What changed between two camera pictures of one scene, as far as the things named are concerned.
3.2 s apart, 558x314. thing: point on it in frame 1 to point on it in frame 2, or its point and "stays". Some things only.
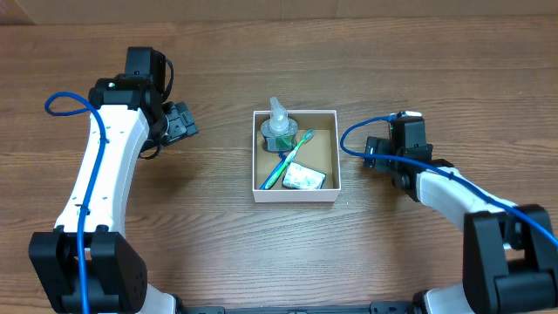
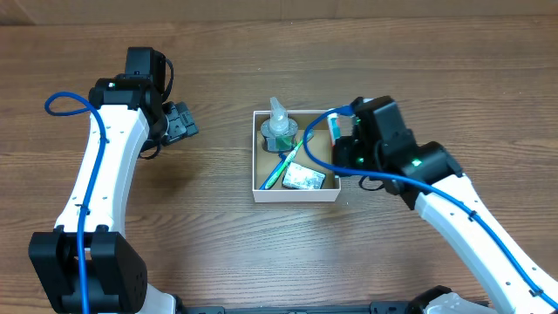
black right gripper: x=375 y=153 to x=344 y=155
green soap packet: x=300 y=176 stays
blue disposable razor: x=282 y=156 stays
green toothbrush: x=307 y=135 stays
